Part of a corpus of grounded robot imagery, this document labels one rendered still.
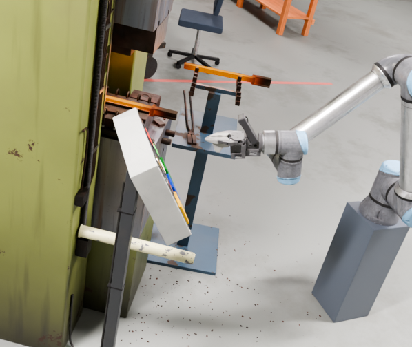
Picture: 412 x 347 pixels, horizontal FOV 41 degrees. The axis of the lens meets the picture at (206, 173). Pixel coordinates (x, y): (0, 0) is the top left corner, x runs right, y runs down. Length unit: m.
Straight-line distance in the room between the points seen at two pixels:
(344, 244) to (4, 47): 1.79
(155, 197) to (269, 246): 1.84
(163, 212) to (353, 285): 1.47
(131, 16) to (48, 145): 0.51
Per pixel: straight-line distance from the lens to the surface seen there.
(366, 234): 2.67
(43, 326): 2.44
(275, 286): 3.05
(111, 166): 2.21
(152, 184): 1.50
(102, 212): 2.34
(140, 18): 1.93
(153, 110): 2.21
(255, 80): 2.75
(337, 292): 2.91
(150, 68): 5.07
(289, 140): 2.06
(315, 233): 3.54
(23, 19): 1.77
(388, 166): 2.60
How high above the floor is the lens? 1.96
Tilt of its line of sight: 31 degrees down
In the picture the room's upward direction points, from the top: 13 degrees clockwise
